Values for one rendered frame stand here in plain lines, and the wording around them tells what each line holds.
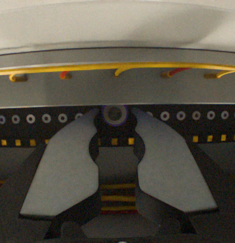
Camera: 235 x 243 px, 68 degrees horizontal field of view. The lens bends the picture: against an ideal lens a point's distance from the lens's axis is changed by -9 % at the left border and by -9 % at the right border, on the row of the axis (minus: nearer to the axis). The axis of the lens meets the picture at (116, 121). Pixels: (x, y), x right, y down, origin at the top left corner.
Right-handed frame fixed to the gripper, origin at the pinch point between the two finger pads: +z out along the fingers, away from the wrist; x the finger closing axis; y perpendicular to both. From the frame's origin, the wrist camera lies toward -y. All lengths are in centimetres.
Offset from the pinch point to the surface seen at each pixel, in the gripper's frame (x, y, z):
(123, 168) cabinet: 1.4, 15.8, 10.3
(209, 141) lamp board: 12.3, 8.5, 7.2
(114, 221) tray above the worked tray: -0.3, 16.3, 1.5
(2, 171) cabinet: -19.3, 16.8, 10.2
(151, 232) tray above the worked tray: 4.0, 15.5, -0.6
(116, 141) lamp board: 0.2, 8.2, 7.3
